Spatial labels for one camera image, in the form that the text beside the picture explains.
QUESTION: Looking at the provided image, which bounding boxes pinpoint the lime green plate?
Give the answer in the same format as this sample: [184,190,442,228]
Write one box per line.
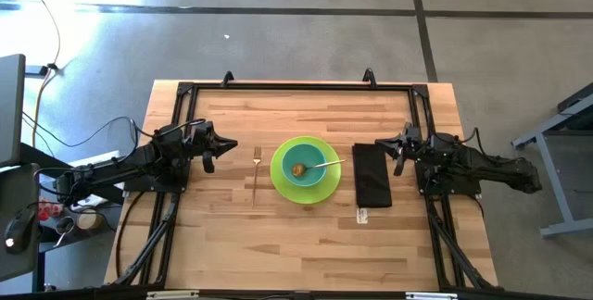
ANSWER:
[270,135,343,206]

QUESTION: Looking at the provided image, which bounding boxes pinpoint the black aluminium table frame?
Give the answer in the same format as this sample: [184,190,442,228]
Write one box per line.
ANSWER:
[104,80,500,300]

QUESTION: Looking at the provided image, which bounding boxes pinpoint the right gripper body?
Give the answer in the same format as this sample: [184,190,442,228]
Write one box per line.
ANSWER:
[392,121,435,177]

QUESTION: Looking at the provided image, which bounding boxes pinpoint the teal plastic bowl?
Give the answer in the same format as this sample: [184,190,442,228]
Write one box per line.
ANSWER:
[281,143,328,188]

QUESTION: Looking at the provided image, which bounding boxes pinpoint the black floor cable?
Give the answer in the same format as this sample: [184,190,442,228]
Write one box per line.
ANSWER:
[20,112,157,149]

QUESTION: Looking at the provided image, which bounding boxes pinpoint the black computer mouse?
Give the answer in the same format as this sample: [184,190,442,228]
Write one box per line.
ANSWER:
[3,206,37,256]

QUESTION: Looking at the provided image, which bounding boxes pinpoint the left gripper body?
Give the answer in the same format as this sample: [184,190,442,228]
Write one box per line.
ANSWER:
[184,120,217,175]

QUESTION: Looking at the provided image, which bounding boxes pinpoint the metal cup with spoon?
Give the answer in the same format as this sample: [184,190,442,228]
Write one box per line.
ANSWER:
[54,216,76,248]

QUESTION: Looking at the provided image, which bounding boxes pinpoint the blue metal leg workbench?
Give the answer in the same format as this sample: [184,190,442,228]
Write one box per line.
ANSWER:
[511,81,593,239]

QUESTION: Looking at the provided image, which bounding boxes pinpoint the gold fork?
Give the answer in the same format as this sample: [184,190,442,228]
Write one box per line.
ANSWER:
[251,145,263,208]

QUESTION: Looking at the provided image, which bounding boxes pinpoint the grey flat screen panel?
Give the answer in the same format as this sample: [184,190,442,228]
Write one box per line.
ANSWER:
[0,53,27,169]

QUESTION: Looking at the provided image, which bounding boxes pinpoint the red packet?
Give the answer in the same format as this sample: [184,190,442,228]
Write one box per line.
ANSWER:
[36,196,64,221]

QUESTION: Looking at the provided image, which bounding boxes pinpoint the brown paper cup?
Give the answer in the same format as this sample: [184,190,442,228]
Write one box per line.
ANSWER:
[76,209,104,231]

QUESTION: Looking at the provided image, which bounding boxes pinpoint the yellow floor cable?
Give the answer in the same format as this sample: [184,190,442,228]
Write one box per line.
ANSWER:
[17,0,62,149]

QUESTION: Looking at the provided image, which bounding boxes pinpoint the gold spoon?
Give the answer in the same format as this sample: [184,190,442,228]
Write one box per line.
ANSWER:
[290,158,347,179]

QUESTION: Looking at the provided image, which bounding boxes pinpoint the black folded cloth napkin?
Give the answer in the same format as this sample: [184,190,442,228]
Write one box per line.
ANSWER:
[351,143,394,209]

